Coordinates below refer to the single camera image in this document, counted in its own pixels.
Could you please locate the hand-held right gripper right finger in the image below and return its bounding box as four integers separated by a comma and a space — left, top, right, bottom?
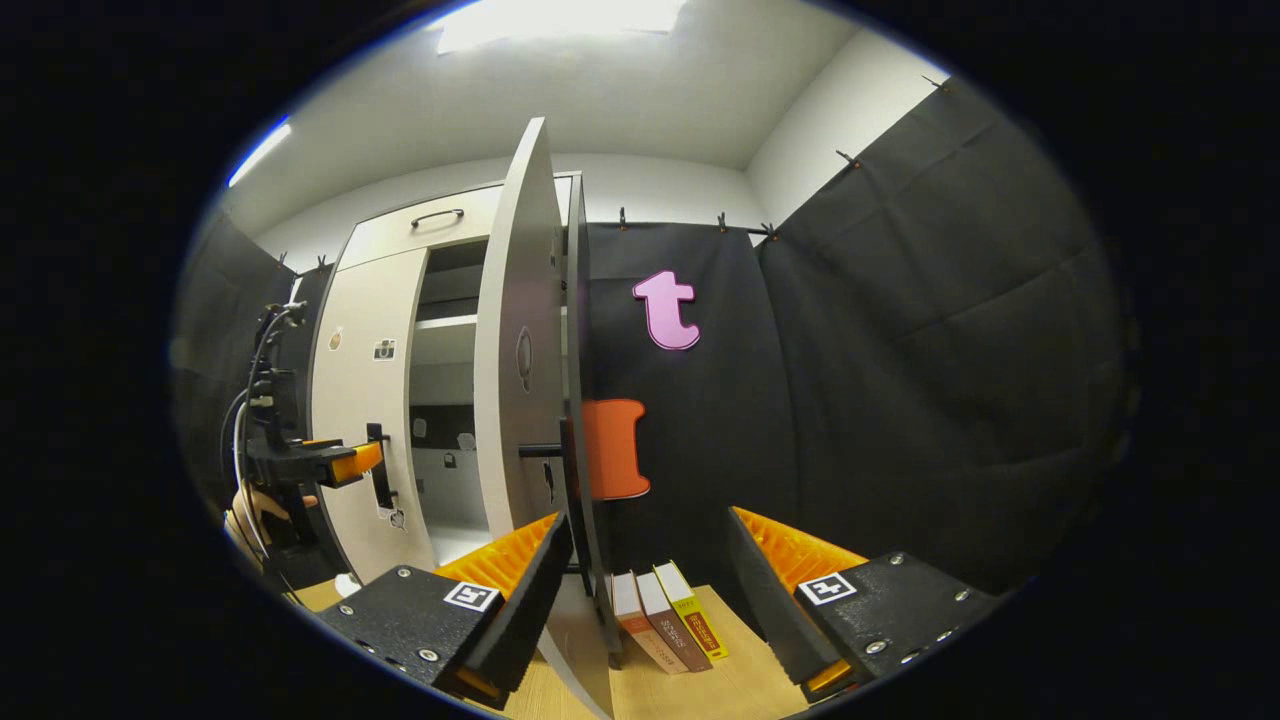
726, 506, 1001, 706

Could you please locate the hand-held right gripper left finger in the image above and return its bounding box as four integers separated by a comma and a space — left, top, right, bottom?
318, 512, 576, 713

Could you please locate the grey cabinet door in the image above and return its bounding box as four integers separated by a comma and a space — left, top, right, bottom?
473, 118, 621, 720
310, 248, 433, 583

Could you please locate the grey double-door shoe cabinet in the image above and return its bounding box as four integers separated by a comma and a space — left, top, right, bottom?
308, 172, 621, 601

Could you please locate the yellow book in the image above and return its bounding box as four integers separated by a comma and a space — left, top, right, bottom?
653, 560, 731, 661

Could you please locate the brown book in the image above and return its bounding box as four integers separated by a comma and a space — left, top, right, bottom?
637, 570, 713, 673

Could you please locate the white and orange book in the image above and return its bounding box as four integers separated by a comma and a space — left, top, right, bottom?
610, 572, 691, 676

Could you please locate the narrow ceiling light panel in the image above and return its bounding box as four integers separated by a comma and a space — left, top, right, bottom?
228, 118, 293, 188

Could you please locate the wide ceiling light panel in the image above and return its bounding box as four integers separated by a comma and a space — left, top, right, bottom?
435, 0, 691, 56

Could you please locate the grey cabinet drawer black handle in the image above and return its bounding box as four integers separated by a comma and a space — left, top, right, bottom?
335, 178, 506, 271

